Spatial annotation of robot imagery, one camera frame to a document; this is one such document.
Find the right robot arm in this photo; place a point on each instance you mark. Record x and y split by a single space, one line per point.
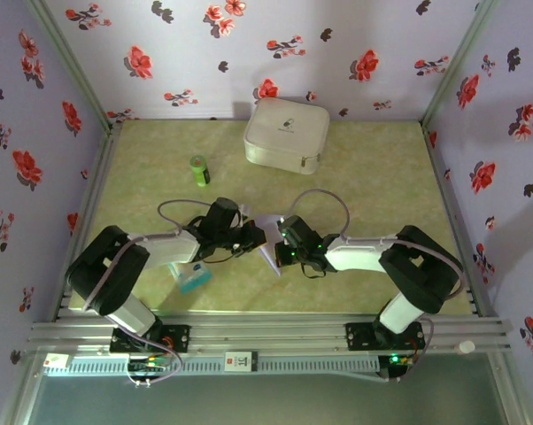
417 265

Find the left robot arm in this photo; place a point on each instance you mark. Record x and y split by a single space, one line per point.
102 270

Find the blue wet wipes pack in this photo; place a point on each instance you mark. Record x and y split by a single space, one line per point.
195 279

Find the green bottle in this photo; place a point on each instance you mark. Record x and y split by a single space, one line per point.
200 170

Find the white zip case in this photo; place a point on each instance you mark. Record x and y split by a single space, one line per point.
284 133

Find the white label card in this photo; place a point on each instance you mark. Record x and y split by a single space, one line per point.
241 360

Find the white round cap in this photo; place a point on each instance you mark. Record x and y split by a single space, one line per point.
465 347

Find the small white red tag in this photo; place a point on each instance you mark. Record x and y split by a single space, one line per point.
56 361

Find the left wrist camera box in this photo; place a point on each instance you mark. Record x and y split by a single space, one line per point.
245 209

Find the long aluminium frame rail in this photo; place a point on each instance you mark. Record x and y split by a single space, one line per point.
271 329

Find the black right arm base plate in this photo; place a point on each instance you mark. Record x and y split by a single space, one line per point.
359 336

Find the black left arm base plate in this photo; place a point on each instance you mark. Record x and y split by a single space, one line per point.
178 338

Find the aluminium table edge rail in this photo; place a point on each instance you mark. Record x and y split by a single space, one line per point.
100 177
442 177

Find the aluminium corner post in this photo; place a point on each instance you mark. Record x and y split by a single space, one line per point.
74 66
456 66

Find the aluminium frame leg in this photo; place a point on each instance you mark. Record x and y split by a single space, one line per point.
20 389
507 389

